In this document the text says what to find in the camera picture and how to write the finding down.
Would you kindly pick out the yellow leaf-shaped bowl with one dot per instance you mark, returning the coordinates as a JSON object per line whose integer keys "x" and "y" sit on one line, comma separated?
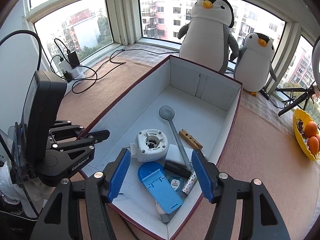
{"x": 301, "y": 114}

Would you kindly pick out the orange fruit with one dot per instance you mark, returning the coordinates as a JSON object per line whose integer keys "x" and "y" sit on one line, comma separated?
{"x": 310, "y": 129}
{"x": 313, "y": 144}
{"x": 318, "y": 138}

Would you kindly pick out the white power strip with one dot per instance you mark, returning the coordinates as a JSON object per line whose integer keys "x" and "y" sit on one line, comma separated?
{"x": 70, "y": 74}

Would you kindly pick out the patterned lighter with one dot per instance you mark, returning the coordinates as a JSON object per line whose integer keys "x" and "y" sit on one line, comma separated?
{"x": 190, "y": 183}

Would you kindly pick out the grey plastic spoon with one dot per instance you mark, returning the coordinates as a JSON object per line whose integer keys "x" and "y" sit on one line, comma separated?
{"x": 167, "y": 113}

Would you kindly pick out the blue phone stand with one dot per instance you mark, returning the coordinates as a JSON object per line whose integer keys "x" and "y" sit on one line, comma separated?
{"x": 162, "y": 192}

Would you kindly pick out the orange fruit back right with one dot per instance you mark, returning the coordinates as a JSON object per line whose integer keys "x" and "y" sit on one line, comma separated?
{"x": 318, "y": 138}

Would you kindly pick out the black tripod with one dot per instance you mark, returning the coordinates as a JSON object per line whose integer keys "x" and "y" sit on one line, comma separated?
{"x": 296, "y": 96}

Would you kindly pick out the large plush penguin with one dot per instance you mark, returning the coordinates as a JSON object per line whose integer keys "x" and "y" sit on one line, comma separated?
{"x": 207, "y": 38}

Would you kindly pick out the small plush penguin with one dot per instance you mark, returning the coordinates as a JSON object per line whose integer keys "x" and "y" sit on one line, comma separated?
{"x": 254, "y": 62}

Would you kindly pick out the white pink tube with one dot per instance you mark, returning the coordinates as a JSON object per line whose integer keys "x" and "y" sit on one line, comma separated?
{"x": 164, "y": 217}

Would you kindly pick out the orange fruit back left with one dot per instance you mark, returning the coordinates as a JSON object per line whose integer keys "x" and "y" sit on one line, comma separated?
{"x": 310, "y": 129}

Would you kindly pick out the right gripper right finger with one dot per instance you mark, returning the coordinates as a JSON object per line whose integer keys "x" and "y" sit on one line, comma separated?
{"x": 260, "y": 217}

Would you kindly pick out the black power adapter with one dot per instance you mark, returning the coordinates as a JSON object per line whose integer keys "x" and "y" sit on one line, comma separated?
{"x": 73, "y": 59}

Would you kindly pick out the white plug-in device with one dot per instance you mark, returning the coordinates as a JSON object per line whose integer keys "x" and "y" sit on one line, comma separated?
{"x": 149, "y": 145}

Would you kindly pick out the black small cylinder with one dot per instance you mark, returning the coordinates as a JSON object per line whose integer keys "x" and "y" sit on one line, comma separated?
{"x": 177, "y": 169}

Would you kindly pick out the white ring light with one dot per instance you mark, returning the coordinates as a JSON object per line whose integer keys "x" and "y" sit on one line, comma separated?
{"x": 315, "y": 61}

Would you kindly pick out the wrapped candies pile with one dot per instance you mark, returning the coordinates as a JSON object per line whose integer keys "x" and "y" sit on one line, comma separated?
{"x": 299, "y": 125}

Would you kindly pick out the wooden clothespin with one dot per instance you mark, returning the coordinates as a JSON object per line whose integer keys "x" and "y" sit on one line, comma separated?
{"x": 190, "y": 140}

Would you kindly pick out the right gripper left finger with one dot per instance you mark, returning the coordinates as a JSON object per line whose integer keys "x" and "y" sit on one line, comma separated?
{"x": 60, "y": 218}

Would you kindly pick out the blue round tape measure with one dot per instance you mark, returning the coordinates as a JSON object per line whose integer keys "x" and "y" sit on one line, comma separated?
{"x": 148, "y": 168}

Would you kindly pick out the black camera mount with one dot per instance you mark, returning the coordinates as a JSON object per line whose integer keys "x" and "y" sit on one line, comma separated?
{"x": 30, "y": 136}

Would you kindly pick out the orange fruit front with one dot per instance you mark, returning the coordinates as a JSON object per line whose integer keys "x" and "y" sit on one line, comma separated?
{"x": 313, "y": 144}

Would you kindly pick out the white usb charger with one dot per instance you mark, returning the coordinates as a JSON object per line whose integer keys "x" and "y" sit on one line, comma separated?
{"x": 174, "y": 155}

